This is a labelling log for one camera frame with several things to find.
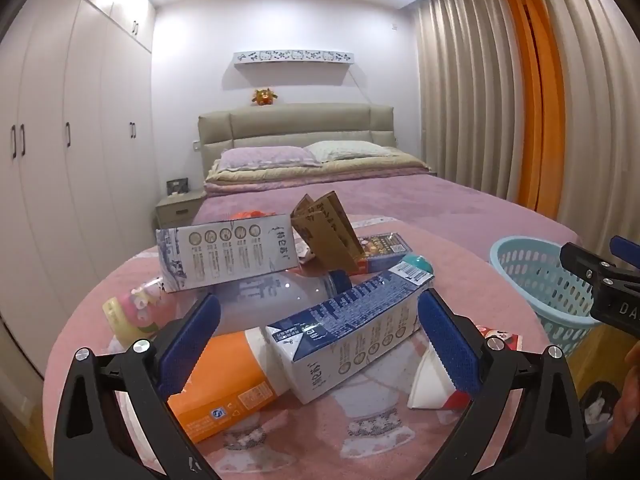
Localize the white patterned pillow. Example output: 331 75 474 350
304 140 398 163

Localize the pink printed blanket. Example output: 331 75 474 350
42 215 556 480

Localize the white red package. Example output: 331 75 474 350
407 324 523 411

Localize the bed with purple cover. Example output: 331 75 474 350
192 167 583 281

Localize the orange white bottle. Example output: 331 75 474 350
167 327 301 445

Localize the beige curtain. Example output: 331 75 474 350
414 0 531 208
530 0 640 257

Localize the beige nightstand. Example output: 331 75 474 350
154 190 205 233

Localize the purple pillow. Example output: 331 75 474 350
217 146 322 171

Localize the person's right hand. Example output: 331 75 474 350
604 350 640 457

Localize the clear plastic bottle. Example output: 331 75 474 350
190 269 353 336

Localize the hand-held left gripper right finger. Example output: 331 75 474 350
417 289 586 480

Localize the light blue plastic basket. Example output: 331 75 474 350
489 236 608 358

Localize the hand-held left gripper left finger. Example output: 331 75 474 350
52 292 223 480

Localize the folded beige quilt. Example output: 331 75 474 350
204 152 433 198

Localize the white wall shelf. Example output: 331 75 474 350
234 50 357 67

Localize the brown paper carton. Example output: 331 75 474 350
290 191 363 275

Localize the blue white milk carton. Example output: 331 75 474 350
155 214 301 293
265 254 437 405

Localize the orange curtain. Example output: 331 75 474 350
492 0 567 220

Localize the black waste bin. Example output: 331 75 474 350
580 380 623 456

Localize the white wardrobe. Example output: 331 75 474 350
0 0 162 381

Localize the pink toy bottle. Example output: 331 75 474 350
102 280 166 348

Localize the beige padded headboard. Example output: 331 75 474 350
197 102 396 173

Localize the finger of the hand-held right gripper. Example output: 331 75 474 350
560 242 618 287
609 236 640 275

